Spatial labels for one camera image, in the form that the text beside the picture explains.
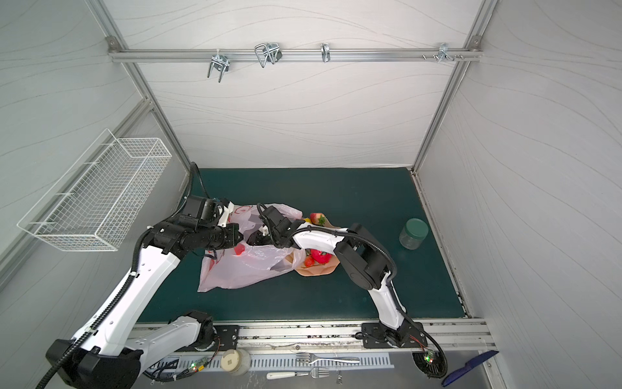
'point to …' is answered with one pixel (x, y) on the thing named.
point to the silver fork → (311, 358)
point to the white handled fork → (317, 373)
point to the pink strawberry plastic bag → (249, 262)
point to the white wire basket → (88, 207)
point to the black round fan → (432, 363)
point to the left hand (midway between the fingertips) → (246, 232)
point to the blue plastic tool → (459, 372)
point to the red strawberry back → (317, 218)
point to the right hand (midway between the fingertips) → (245, 250)
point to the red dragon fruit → (321, 257)
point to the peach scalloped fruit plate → (324, 269)
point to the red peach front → (308, 261)
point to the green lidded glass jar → (415, 230)
